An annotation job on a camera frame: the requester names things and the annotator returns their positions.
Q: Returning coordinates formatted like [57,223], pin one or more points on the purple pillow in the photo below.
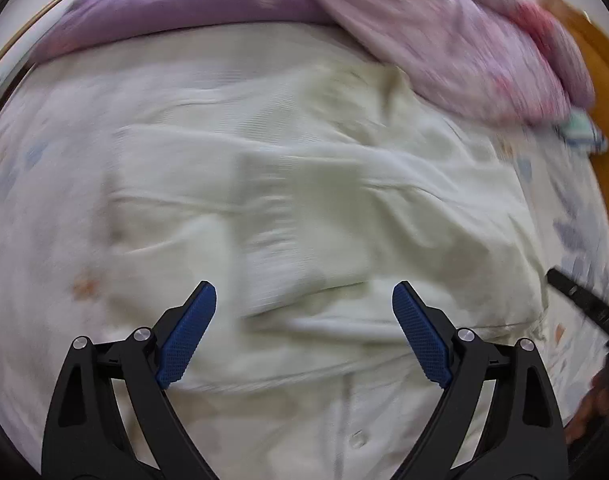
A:
[184,0]

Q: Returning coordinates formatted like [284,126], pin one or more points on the thin golden rail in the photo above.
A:
[39,12]

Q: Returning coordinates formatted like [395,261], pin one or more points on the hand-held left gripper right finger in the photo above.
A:
[422,332]

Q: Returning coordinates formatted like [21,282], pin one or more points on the person's right hand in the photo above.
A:
[594,405]

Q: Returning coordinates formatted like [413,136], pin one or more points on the pink floral quilt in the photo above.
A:
[449,35]

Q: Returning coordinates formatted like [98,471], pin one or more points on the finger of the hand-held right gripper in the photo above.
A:
[582,300]

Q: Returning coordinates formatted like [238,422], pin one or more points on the small teal cloth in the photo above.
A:
[582,132]

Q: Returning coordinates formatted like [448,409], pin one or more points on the white printed bed sheet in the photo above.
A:
[44,210]

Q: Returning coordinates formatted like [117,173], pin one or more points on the cream button-up garment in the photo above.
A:
[309,185]

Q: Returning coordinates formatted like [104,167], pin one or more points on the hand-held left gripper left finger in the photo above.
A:
[187,332]

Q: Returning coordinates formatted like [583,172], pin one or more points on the orange wooden bed frame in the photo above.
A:
[607,110]

